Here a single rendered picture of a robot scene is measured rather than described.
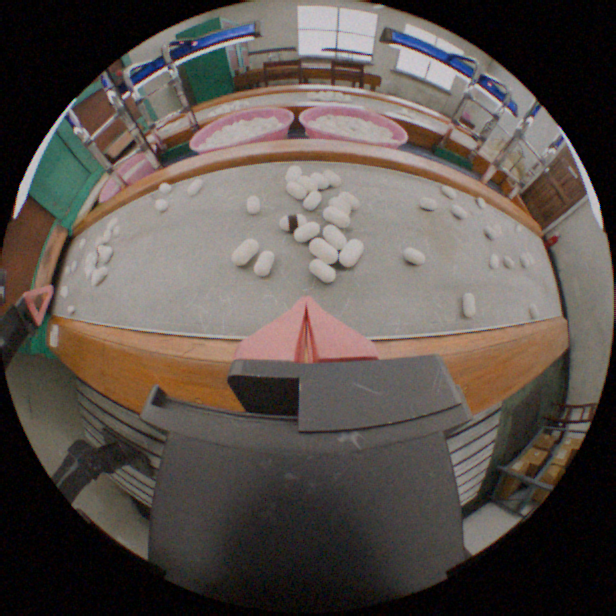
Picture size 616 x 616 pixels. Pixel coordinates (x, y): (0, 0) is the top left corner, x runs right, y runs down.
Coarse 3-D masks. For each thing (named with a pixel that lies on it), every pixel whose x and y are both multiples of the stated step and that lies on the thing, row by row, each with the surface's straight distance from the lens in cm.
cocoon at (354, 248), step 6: (354, 240) 22; (348, 246) 22; (354, 246) 22; (360, 246) 22; (342, 252) 21; (348, 252) 21; (354, 252) 21; (360, 252) 22; (342, 258) 21; (348, 258) 21; (354, 258) 21; (342, 264) 22; (348, 264) 21
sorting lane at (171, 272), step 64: (256, 192) 31; (320, 192) 30; (384, 192) 33; (128, 256) 41; (192, 256) 28; (256, 256) 23; (384, 256) 25; (448, 256) 32; (512, 256) 53; (128, 320) 34; (192, 320) 24; (256, 320) 21; (384, 320) 22; (448, 320) 27; (512, 320) 43
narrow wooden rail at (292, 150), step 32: (192, 160) 45; (224, 160) 39; (256, 160) 37; (288, 160) 37; (320, 160) 37; (352, 160) 37; (384, 160) 38; (416, 160) 44; (128, 192) 57; (480, 192) 54
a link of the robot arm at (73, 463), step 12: (72, 444) 56; (84, 444) 53; (72, 456) 52; (84, 456) 51; (60, 468) 54; (72, 468) 51; (84, 468) 51; (60, 480) 52; (72, 480) 52; (84, 480) 52; (72, 492) 53
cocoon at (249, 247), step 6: (246, 240) 23; (252, 240) 23; (240, 246) 23; (246, 246) 22; (252, 246) 22; (258, 246) 23; (234, 252) 22; (240, 252) 22; (246, 252) 22; (252, 252) 22; (234, 258) 22; (240, 258) 22; (246, 258) 22; (240, 264) 22
